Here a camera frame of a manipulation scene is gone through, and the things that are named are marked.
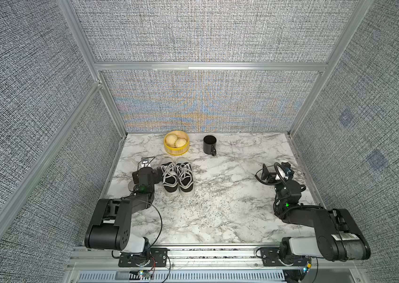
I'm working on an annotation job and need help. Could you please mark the left beige bun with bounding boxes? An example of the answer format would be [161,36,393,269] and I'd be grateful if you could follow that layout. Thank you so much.
[165,134,178,147]

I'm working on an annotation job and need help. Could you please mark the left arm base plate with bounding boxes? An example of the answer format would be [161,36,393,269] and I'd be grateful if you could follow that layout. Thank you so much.
[118,248,168,268]

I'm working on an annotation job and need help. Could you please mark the small silver round tin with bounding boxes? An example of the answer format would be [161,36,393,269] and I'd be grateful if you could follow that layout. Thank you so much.
[128,180,137,193]

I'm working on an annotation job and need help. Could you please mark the aluminium front rail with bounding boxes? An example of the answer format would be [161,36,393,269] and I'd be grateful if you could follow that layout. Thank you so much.
[66,243,363,273]

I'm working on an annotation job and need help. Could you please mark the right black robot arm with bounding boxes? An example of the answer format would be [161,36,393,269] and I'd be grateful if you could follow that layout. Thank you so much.
[255,162,371,265]

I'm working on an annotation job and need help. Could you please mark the black mug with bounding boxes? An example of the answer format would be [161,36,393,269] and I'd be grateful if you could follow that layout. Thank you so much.
[203,135,217,156]

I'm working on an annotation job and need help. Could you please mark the beige bun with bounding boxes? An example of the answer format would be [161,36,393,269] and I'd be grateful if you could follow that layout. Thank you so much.
[165,134,178,147]
[174,138,187,148]

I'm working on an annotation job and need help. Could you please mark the right beige bun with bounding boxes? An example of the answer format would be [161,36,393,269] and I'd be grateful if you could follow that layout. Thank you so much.
[174,138,187,148]

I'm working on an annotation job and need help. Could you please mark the aluminium enclosure frame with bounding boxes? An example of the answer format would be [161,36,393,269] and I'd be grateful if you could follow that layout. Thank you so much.
[0,0,375,262]

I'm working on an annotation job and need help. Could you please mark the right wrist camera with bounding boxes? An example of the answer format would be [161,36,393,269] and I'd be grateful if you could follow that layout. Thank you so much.
[276,166,287,180]

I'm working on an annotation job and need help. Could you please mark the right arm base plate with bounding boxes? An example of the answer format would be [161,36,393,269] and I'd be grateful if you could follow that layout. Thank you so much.
[255,246,310,267]

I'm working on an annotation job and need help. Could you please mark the yellow steamer basket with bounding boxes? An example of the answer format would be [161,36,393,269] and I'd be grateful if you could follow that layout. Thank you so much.
[164,130,190,156]

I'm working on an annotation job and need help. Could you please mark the black sneaker white laces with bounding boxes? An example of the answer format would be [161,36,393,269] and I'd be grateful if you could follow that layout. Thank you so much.
[160,162,178,194]
[175,162,194,193]

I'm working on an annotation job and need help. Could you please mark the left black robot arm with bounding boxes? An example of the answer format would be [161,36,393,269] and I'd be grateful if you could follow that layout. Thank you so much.
[84,167,162,255]

